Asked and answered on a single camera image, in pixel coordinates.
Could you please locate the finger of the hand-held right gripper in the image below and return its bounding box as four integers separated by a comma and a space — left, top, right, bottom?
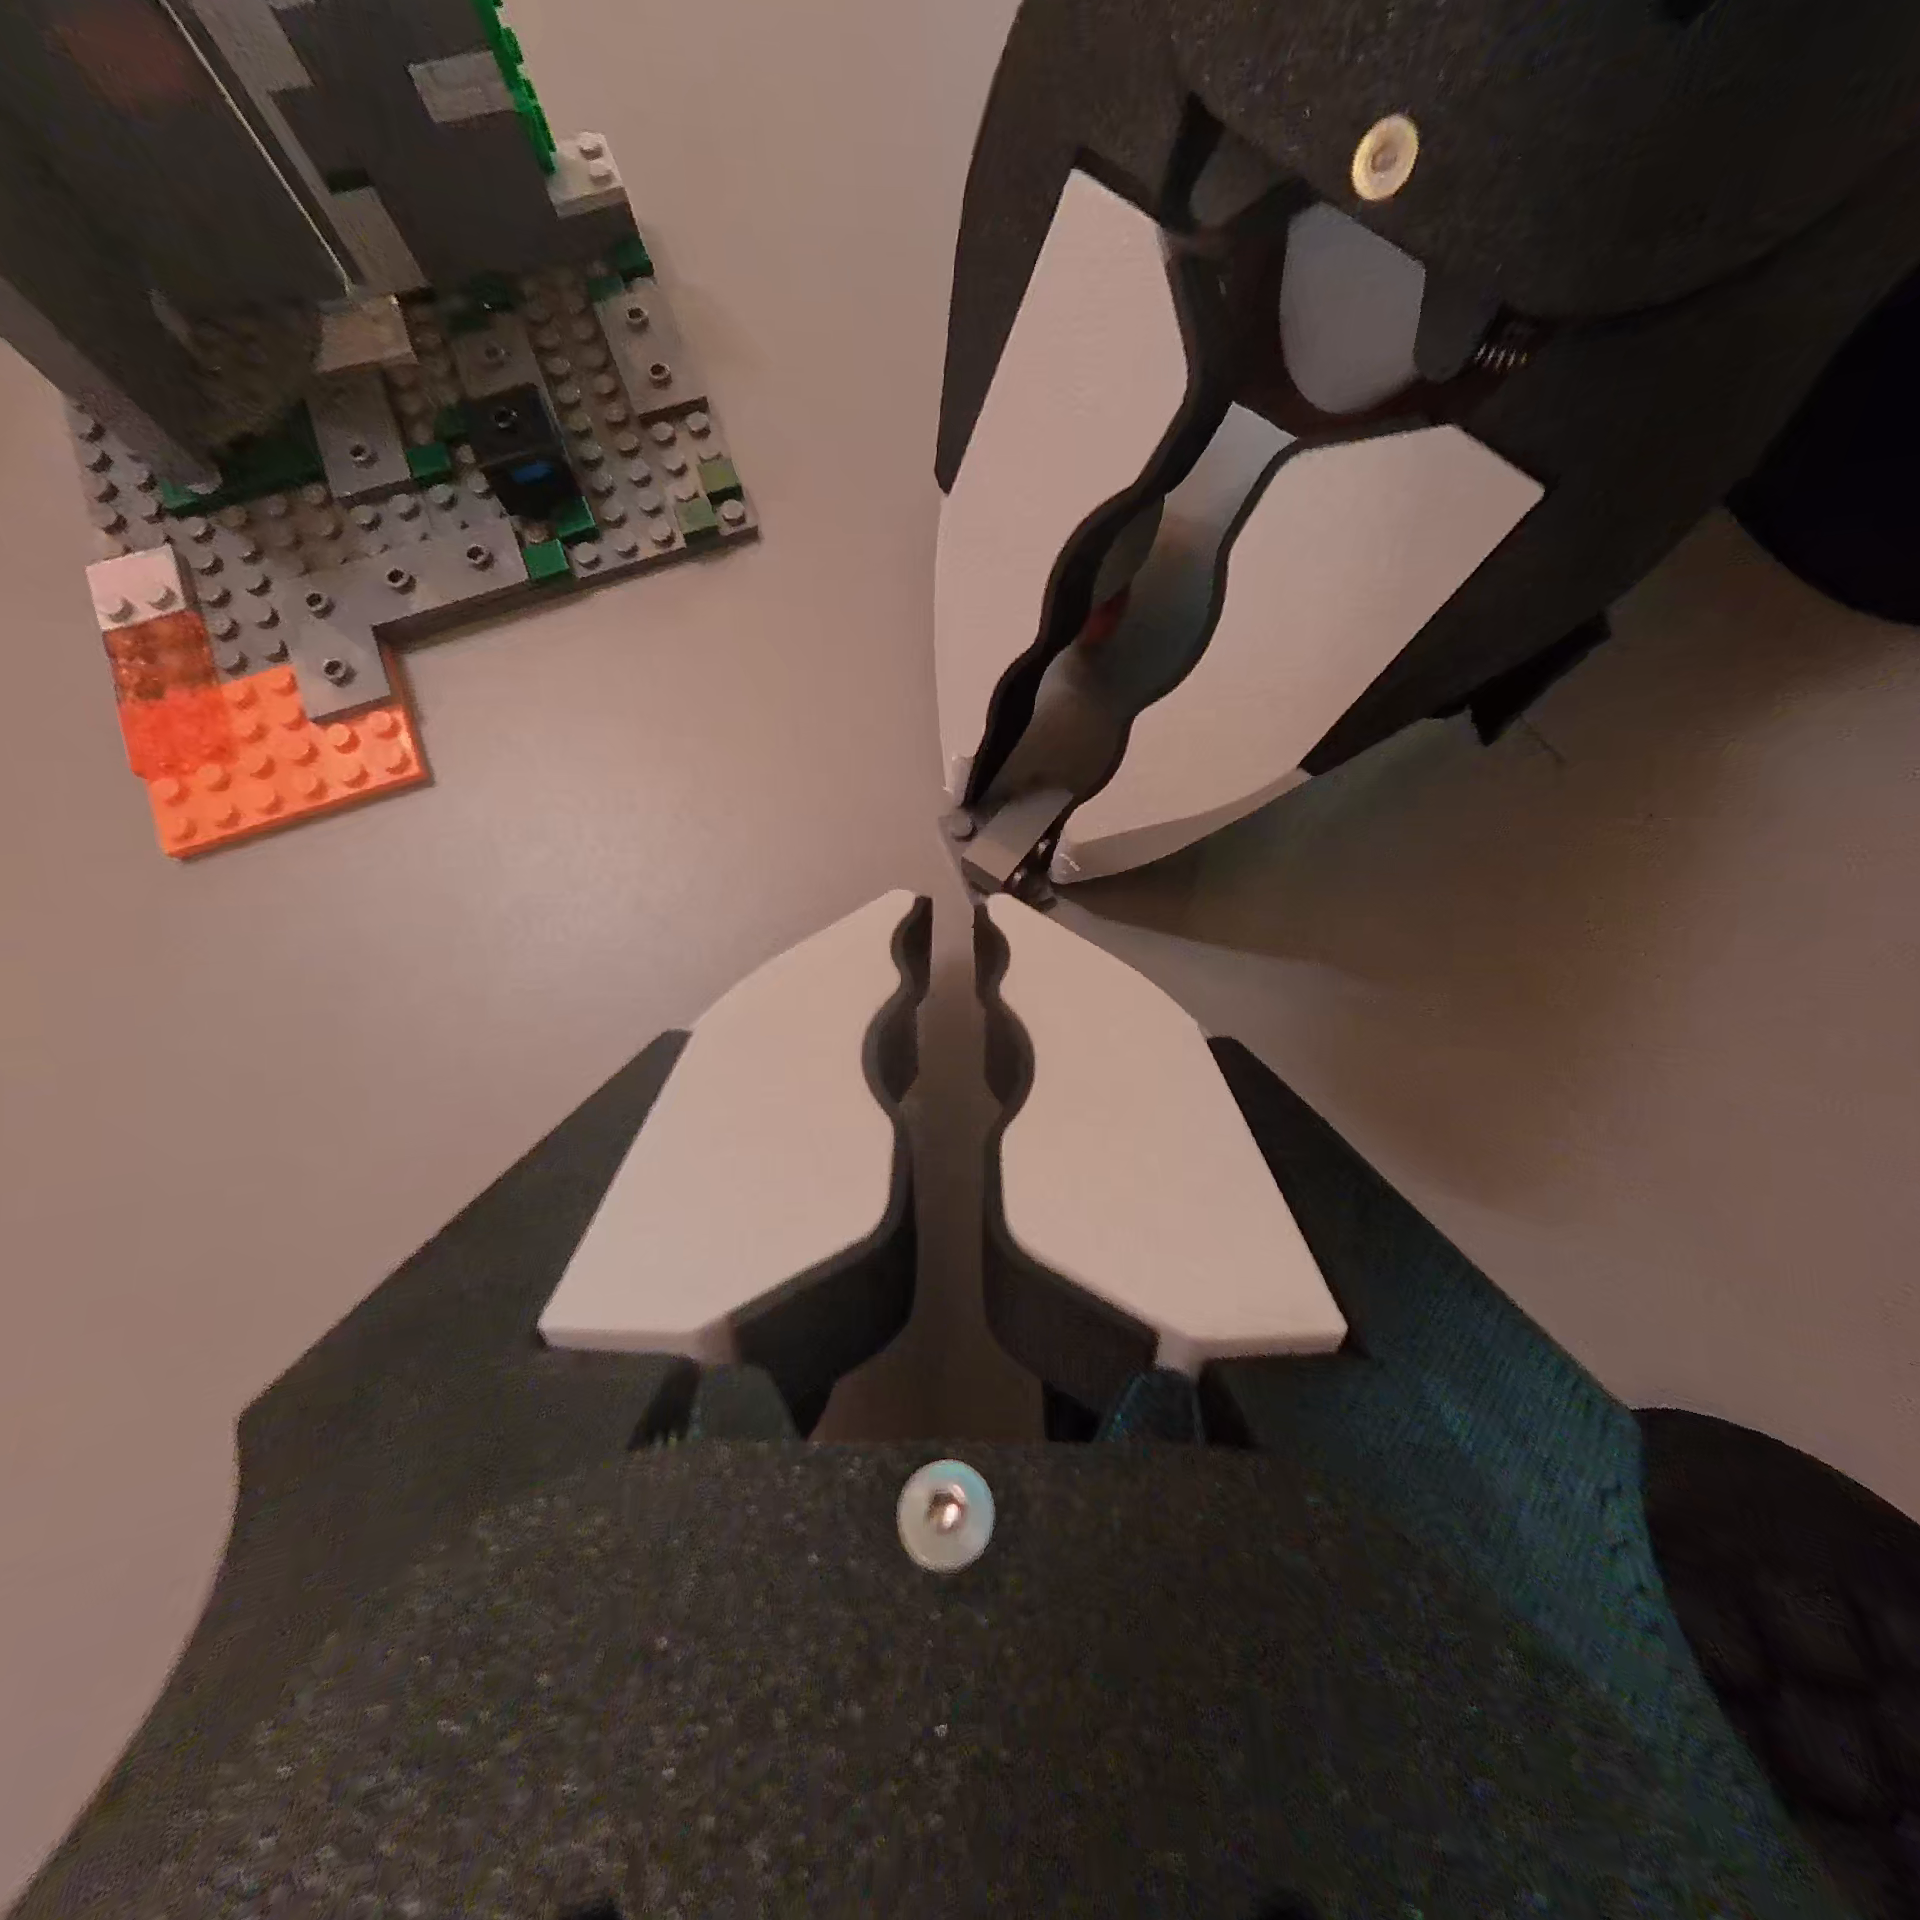
1050, 422, 1548, 885
932, 165, 1203, 818

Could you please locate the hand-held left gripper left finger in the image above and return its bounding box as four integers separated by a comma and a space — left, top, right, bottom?
538, 889, 932, 1365

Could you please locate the dark grey toy brick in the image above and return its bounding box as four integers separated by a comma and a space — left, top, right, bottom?
942, 791, 1076, 865

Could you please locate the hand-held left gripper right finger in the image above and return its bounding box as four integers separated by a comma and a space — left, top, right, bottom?
971, 897, 1348, 1373

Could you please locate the grey desk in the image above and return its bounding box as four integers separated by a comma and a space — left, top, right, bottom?
0, 0, 1920, 1920

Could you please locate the toy brick tower build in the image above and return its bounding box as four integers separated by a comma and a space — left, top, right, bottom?
0, 0, 760, 859

